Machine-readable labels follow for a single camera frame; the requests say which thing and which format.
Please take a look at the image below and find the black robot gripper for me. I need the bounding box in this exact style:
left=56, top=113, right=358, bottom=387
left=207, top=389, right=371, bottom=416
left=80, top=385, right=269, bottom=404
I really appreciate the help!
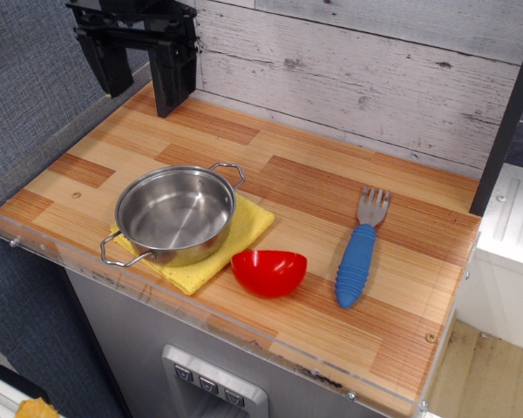
left=65, top=1, right=197, bottom=98

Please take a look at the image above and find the stainless steel pot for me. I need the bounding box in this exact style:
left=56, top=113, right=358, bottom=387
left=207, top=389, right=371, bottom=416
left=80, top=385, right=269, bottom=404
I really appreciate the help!
left=100, top=162, right=246, bottom=267

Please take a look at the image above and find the yellow folded cloth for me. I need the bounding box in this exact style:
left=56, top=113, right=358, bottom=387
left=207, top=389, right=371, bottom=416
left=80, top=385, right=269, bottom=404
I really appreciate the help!
left=130, top=194, right=275, bottom=296

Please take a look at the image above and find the clear acrylic table guard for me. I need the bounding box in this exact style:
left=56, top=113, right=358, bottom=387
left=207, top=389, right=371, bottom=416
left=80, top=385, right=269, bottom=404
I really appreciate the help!
left=0, top=56, right=486, bottom=416

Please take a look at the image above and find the red plastic bowl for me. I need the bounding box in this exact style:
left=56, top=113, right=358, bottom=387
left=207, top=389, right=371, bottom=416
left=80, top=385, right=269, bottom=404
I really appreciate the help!
left=231, top=250, right=308, bottom=298

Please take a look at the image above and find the grey toy fridge cabinet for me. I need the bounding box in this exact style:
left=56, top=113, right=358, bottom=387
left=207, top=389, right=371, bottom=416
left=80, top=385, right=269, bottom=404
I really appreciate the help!
left=67, top=272, right=378, bottom=417

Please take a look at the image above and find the yellow object bottom left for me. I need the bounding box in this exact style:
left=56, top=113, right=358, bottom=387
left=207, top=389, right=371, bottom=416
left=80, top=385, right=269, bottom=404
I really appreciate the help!
left=14, top=398, right=60, bottom=418

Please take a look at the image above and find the white toy sink unit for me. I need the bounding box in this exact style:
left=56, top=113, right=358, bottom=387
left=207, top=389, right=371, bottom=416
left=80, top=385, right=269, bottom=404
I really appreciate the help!
left=455, top=164, right=523, bottom=348

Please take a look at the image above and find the black vertical post left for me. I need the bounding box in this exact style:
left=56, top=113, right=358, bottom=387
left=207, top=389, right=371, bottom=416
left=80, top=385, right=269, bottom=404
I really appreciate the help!
left=153, top=86, right=189, bottom=118

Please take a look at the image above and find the black vertical post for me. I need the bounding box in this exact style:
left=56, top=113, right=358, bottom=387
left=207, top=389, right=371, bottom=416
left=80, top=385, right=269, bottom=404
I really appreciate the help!
left=153, top=86, right=189, bottom=118
left=469, top=61, right=523, bottom=216

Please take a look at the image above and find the blue handled metal fork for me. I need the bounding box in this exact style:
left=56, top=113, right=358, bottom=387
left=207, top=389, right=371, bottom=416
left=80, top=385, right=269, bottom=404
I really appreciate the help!
left=335, top=185, right=391, bottom=309

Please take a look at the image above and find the black vertical post right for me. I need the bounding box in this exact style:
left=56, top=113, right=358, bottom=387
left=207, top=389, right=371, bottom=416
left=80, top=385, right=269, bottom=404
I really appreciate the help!
left=469, top=61, right=523, bottom=216

